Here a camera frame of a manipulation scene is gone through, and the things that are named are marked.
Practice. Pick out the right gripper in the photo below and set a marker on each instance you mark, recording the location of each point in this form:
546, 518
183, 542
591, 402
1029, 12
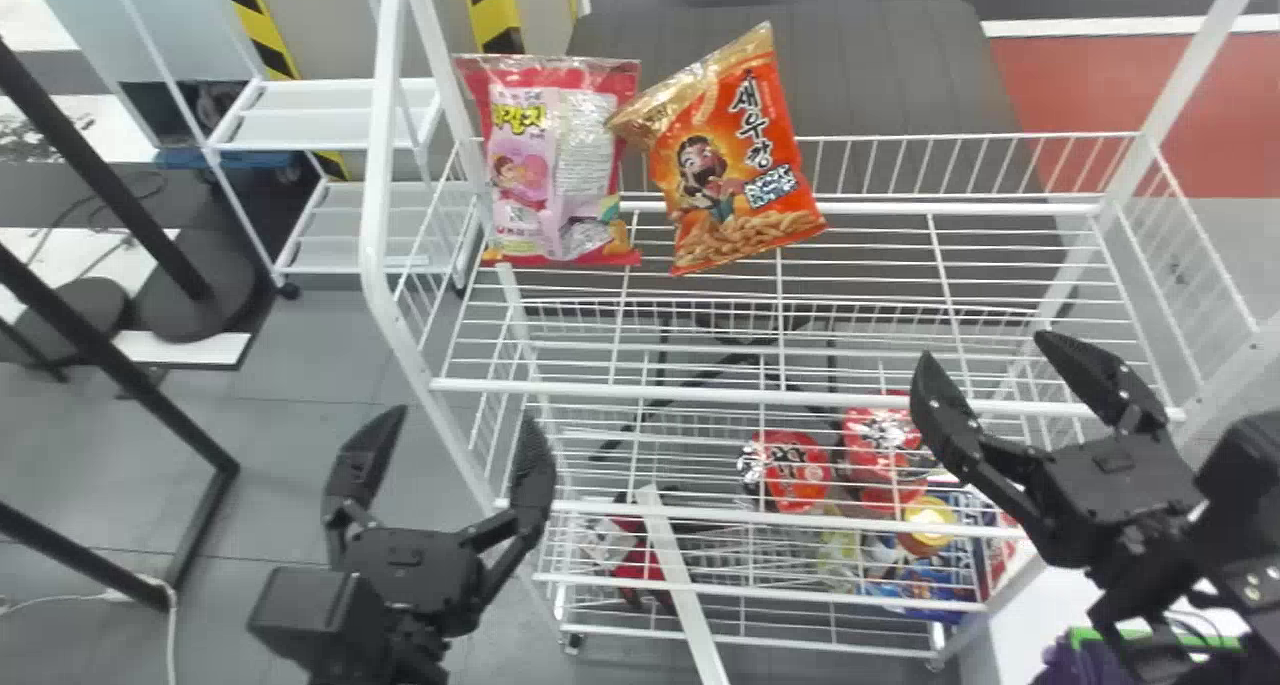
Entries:
1115, 500

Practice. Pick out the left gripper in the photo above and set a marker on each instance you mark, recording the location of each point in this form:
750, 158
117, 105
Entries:
410, 573

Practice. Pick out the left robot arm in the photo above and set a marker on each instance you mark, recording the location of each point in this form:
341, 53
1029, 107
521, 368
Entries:
415, 665

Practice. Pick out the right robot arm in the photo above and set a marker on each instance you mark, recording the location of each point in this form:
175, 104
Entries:
1210, 605

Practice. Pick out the red noodle cup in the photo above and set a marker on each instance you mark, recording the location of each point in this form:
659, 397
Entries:
880, 443
790, 470

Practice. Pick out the yellow noodle cup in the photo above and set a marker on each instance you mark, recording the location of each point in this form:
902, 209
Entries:
926, 525

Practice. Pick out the blue snack packet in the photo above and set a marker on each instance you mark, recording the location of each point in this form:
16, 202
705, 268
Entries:
925, 585

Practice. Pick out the red snack packet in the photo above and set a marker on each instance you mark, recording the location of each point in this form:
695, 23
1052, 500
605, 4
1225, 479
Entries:
640, 565

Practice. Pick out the pink snack packet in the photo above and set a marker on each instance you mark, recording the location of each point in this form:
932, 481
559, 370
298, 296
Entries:
545, 165

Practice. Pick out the white shelf trolley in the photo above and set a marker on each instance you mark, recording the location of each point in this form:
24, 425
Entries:
320, 115

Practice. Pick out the orange snack packet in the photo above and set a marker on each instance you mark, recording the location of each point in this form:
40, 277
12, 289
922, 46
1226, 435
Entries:
725, 160

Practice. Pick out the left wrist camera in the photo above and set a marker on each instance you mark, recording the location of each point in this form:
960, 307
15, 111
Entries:
312, 623

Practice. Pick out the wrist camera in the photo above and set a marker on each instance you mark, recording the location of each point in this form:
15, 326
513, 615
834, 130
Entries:
1245, 475
312, 623

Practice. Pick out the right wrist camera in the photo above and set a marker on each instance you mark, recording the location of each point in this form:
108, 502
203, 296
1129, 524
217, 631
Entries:
1245, 475

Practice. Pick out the black post on round foot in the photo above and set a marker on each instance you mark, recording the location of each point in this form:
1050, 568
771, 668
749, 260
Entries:
150, 225

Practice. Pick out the yellow black striped post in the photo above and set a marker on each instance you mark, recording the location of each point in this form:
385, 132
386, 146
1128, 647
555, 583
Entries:
258, 35
492, 7

